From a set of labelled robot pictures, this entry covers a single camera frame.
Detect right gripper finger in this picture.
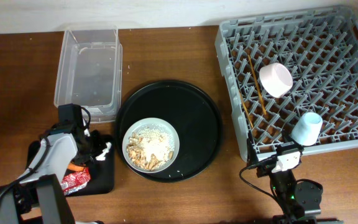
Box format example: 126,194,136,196
247,131,259,166
281,129,295,144

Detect white tissue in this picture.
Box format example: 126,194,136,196
96,142,112,161

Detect light blue cup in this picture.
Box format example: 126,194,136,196
291,112,323,146

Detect orange carrot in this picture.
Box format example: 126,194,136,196
67,163,85,172

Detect red snack wrapper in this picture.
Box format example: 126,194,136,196
60,167,91,195

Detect food scraps and rice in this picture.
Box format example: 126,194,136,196
126,127,174,171

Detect grey plate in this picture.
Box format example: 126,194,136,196
122,118,180,174

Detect wooden chopstick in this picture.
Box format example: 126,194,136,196
239,90,254,129
247,55,267,115

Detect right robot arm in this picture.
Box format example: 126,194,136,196
239,131,323,223

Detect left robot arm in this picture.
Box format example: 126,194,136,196
0,104,112,223

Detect grey dishwasher rack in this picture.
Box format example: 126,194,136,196
215,6,358,160

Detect black rectangular tray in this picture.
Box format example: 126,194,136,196
20,133,114,197

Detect clear plastic bin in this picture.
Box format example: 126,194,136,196
54,26,122,123

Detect round black tray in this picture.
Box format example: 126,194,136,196
114,80,223,183

